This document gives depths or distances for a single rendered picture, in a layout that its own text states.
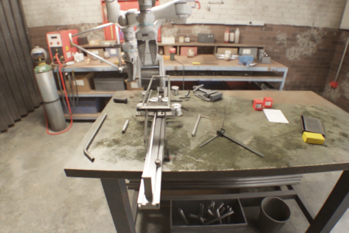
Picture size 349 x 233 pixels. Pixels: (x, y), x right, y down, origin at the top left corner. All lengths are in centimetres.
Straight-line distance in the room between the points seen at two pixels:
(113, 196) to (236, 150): 58
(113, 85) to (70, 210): 149
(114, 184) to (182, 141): 35
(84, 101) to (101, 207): 154
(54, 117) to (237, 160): 241
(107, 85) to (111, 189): 183
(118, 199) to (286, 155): 76
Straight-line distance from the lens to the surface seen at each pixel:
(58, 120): 280
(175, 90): 126
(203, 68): 231
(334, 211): 142
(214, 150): 79
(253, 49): 311
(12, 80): 340
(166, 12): 107
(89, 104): 278
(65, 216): 182
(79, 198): 188
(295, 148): 93
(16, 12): 366
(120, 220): 110
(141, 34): 88
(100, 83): 258
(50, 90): 264
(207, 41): 292
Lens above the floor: 138
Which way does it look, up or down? 25 degrees down
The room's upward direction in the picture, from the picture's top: straight up
